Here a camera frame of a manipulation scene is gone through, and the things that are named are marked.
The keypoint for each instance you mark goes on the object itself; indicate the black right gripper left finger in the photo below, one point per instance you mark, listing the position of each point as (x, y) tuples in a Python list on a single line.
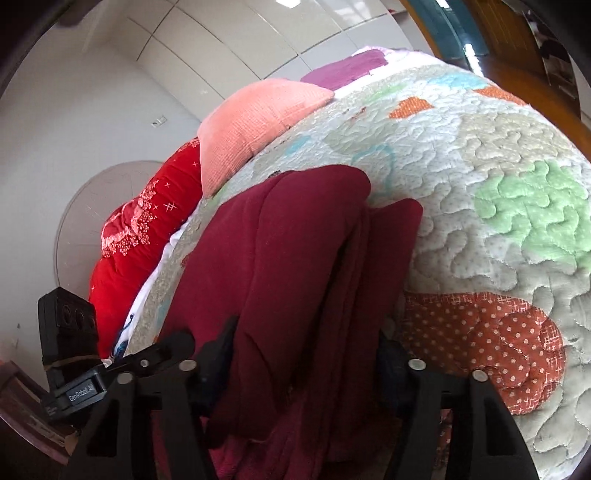
[(163, 392)]

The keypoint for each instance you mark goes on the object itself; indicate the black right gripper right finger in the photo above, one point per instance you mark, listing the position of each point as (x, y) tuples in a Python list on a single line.
[(485, 442)]

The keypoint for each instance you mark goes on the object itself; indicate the dark red sweater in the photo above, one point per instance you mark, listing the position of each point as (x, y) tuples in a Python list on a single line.
[(309, 272)]

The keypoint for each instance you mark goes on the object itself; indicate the white blanket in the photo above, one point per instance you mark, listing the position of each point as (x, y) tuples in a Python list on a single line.
[(134, 313)]

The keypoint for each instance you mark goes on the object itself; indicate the beige round headboard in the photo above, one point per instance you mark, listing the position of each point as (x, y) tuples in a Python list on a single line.
[(78, 239)]

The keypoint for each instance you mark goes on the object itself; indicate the red floral quilt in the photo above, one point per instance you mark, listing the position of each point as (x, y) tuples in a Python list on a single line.
[(134, 236)]

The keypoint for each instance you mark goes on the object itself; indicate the patchwork quilted bedspread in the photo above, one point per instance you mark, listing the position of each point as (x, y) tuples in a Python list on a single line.
[(501, 269)]

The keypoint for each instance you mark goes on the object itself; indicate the pink textured pillow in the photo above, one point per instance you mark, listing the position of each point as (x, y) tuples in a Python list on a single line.
[(248, 121)]

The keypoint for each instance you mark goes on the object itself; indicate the white wardrobe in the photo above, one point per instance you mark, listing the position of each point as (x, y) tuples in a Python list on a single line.
[(201, 52)]

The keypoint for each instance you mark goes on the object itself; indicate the purple cloth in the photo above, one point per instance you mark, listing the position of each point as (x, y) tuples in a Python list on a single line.
[(336, 75)]

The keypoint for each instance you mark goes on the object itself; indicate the wooden door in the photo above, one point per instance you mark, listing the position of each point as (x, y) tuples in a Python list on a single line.
[(508, 35)]

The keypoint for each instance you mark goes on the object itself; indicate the wall socket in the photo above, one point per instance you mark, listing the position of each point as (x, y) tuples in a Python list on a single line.
[(159, 121)]

